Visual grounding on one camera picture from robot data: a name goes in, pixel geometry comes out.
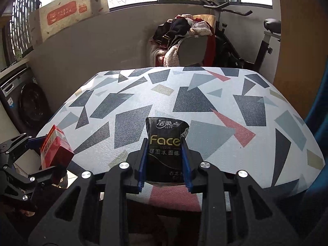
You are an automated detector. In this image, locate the person's left hand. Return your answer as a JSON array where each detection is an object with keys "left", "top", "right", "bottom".
[{"left": 20, "top": 209, "right": 35, "bottom": 217}]

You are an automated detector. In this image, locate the geometric patterned table cover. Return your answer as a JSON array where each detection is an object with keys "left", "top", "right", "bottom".
[{"left": 36, "top": 66, "right": 326, "bottom": 212}]

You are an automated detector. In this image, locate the red cigarette box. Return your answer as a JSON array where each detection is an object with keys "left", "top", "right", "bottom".
[{"left": 41, "top": 125, "right": 74, "bottom": 169}]

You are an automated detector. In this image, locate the black Face tissue pack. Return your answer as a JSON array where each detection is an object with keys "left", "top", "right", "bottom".
[{"left": 146, "top": 117, "right": 190, "bottom": 186}]

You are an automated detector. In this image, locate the blue curtain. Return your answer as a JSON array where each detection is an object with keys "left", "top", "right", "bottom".
[{"left": 300, "top": 56, "right": 328, "bottom": 246}]

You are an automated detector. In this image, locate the beige chair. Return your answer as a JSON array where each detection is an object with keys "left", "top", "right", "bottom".
[{"left": 148, "top": 14, "right": 218, "bottom": 67}]

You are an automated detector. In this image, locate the black exercise bike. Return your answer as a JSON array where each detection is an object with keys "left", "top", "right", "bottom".
[{"left": 200, "top": 0, "right": 281, "bottom": 78}]

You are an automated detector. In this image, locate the dark washing machine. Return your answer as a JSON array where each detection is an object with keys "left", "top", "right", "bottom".
[{"left": 1, "top": 64, "right": 51, "bottom": 137}]

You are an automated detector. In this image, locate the cardboard sheet with red label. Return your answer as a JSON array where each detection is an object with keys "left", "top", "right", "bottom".
[{"left": 28, "top": 0, "right": 109, "bottom": 48}]

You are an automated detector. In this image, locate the wooden door panel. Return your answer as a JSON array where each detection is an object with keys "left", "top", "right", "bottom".
[{"left": 273, "top": 0, "right": 327, "bottom": 118}]

